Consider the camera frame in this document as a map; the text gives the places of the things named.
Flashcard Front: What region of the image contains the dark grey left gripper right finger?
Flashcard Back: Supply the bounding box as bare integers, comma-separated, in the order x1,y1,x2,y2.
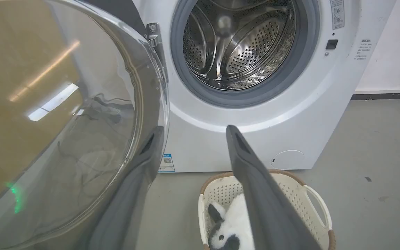
226,125,322,250

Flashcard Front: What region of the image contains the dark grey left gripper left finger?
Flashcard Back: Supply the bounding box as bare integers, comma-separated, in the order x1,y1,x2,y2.
88,126,165,250

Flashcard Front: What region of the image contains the round glass washing machine door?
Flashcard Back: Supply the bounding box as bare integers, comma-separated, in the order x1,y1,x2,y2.
0,0,170,250

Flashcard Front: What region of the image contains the white front-loading washing machine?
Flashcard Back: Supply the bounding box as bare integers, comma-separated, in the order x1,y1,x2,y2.
132,0,397,173

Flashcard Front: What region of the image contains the white plastic laundry basket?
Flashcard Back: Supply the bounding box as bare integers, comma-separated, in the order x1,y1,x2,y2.
198,170,336,250

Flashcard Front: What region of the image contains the black and white plush toy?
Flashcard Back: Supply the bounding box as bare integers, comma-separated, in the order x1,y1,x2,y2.
208,193,255,250

